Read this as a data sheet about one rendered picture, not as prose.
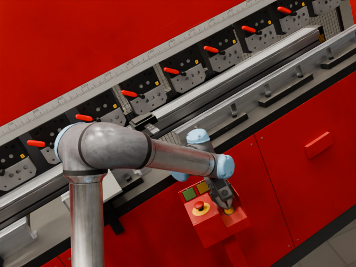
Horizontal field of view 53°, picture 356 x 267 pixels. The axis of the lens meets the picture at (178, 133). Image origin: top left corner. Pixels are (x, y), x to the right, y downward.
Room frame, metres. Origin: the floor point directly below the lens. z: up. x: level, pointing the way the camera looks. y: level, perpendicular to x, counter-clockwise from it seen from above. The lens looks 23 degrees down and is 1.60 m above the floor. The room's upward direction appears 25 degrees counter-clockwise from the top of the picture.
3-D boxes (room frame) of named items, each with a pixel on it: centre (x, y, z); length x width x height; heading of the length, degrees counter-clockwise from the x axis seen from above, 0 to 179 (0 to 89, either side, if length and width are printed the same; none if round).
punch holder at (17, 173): (1.34, 0.64, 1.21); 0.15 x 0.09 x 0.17; 104
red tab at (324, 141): (1.49, -0.61, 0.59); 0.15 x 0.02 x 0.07; 104
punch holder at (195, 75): (1.53, -0.13, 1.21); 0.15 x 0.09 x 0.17; 104
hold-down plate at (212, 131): (1.49, -0.18, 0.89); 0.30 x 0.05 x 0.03; 104
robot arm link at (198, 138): (1.14, -0.05, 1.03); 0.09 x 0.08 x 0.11; 131
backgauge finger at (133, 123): (1.64, 0.12, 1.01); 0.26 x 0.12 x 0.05; 14
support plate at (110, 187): (1.25, 0.39, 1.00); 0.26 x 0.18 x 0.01; 14
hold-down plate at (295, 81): (1.58, -0.57, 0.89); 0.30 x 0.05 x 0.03; 104
